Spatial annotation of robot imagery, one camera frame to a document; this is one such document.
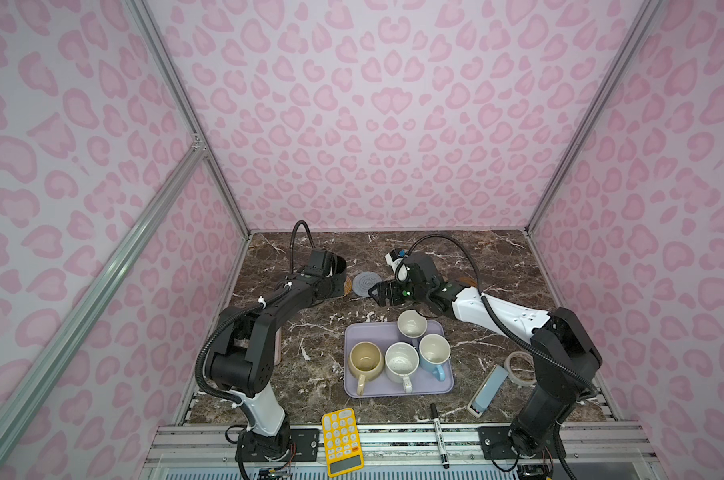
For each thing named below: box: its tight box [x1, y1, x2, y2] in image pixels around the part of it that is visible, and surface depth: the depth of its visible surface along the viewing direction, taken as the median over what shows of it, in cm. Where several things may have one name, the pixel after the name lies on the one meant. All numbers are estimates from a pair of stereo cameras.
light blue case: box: [467, 364, 509, 418], surface depth 82 cm
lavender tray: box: [344, 320, 454, 398], surface depth 84 cm
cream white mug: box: [384, 341, 420, 394], surface depth 82 cm
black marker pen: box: [430, 403, 450, 469], surface depth 76 cm
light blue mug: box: [419, 333, 451, 382], surface depth 82 cm
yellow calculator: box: [321, 408, 364, 478], surface depth 74 cm
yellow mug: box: [348, 341, 384, 396], surface depth 80 cm
